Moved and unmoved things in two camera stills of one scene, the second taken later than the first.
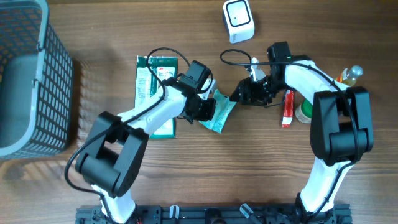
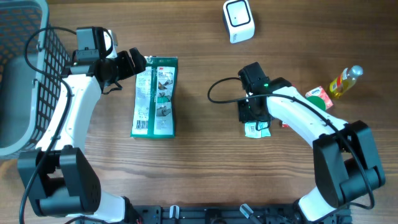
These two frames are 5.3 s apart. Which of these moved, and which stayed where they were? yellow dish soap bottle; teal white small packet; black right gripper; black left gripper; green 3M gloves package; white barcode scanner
Moved: teal white small packet; black left gripper; black right gripper
Stayed: yellow dish soap bottle; white barcode scanner; green 3M gloves package
